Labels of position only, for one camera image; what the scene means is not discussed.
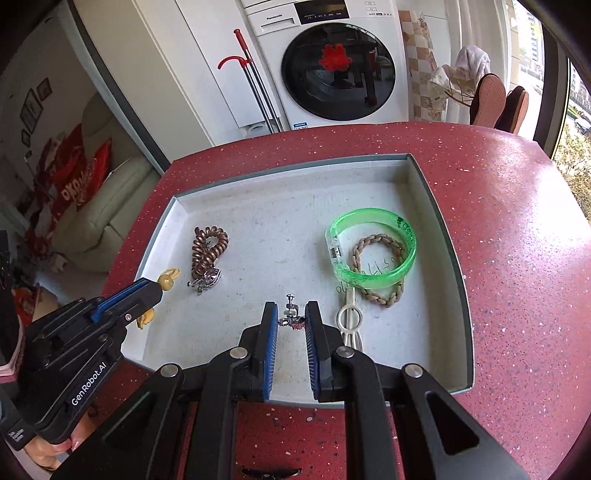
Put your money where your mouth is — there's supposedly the red patterned cushion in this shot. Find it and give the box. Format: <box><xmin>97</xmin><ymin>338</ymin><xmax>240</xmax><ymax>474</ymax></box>
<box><xmin>76</xmin><ymin>138</ymin><xmax>114</xmax><ymax>213</ymax></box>

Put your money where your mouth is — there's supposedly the slotted hair clip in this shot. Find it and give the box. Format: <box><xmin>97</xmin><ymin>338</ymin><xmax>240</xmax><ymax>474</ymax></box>
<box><xmin>335</xmin><ymin>285</ymin><xmax>365</xmax><ymax>352</ymax></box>

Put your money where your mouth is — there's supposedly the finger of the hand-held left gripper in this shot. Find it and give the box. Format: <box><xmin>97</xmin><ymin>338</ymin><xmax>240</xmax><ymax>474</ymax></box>
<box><xmin>23</xmin><ymin>276</ymin><xmax>153</xmax><ymax>344</ymax></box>
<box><xmin>39</xmin><ymin>281</ymin><xmax>163</xmax><ymax>370</ymax></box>

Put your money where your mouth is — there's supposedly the grey jewelry tray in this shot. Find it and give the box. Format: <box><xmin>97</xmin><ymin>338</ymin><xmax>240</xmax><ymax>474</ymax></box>
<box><xmin>124</xmin><ymin>154</ymin><xmax>476</xmax><ymax>407</ymax></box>

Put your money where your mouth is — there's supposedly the yellow cord bead bracelet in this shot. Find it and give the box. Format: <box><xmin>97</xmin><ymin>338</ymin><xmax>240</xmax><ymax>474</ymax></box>
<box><xmin>136</xmin><ymin>267</ymin><xmax>181</xmax><ymax>329</ymax></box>

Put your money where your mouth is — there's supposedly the green translucent bangle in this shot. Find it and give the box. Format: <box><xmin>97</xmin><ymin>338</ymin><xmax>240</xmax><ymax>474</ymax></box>
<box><xmin>325</xmin><ymin>208</ymin><xmax>417</xmax><ymax>289</ymax></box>

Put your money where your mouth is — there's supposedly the small silver charm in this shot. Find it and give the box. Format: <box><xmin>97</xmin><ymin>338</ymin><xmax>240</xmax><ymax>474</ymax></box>
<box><xmin>279</xmin><ymin>293</ymin><xmax>305</xmax><ymax>330</ymax></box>

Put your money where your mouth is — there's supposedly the brown braided bracelet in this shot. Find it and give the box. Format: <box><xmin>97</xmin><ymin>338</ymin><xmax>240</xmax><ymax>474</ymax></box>
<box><xmin>348</xmin><ymin>233</ymin><xmax>409</xmax><ymax>308</ymax></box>

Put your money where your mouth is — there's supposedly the cream leather sofa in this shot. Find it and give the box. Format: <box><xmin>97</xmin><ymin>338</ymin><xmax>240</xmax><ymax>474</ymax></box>
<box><xmin>51</xmin><ymin>92</ymin><xmax>160</xmax><ymax>273</ymax></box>

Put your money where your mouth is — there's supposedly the person's left hand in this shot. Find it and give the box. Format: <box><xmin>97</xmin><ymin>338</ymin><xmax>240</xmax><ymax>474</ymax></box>
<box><xmin>25</xmin><ymin>411</ymin><xmax>90</xmax><ymax>472</ymax></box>

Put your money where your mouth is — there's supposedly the checkered panel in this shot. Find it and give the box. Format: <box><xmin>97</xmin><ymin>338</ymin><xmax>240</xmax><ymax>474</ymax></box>
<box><xmin>398</xmin><ymin>10</ymin><xmax>446</xmax><ymax>123</ymax></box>

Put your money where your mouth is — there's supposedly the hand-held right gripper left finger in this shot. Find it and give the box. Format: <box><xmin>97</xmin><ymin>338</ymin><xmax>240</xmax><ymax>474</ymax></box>
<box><xmin>51</xmin><ymin>301</ymin><xmax>280</xmax><ymax>480</ymax></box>

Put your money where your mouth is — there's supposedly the white washing machine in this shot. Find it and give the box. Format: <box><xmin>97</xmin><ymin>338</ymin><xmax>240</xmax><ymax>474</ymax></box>
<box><xmin>240</xmin><ymin>0</ymin><xmax>409</xmax><ymax>132</ymax></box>

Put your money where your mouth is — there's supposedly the red printed bag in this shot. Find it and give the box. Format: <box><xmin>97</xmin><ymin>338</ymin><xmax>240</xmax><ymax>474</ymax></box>
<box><xmin>48</xmin><ymin>124</ymin><xmax>93</xmax><ymax>217</ymax></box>

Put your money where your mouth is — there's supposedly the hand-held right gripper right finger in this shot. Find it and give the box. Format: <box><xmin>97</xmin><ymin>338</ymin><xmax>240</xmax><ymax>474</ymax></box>
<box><xmin>304</xmin><ymin>300</ymin><xmax>532</xmax><ymax>480</ymax></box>

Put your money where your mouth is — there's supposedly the white cloth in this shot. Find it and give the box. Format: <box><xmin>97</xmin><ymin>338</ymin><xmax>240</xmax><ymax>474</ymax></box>
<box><xmin>427</xmin><ymin>45</ymin><xmax>491</xmax><ymax>109</ymax></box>

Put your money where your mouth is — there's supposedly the silver brooch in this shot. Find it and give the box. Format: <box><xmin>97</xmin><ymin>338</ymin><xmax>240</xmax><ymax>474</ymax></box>
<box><xmin>187</xmin><ymin>270</ymin><xmax>223</xmax><ymax>295</ymax></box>

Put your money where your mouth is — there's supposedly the red handled mop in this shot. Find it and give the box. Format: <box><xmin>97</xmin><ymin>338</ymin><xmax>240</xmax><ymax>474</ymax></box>
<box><xmin>218</xmin><ymin>28</ymin><xmax>284</xmax><ymax>134</ymax></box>

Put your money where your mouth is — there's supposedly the brown coil bracelet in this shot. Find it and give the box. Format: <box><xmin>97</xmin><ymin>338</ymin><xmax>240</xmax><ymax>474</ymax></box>
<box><xmin>190</xmin><ymin>226</ymin><xmax>229</xmax><ymax>278</ymax></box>

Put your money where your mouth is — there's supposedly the large picture frame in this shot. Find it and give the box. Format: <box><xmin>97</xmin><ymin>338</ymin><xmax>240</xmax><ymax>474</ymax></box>
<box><xmin>21</xmin><ymin>89</ymin><xmax>43</xmax><ymax>132</ymax></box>

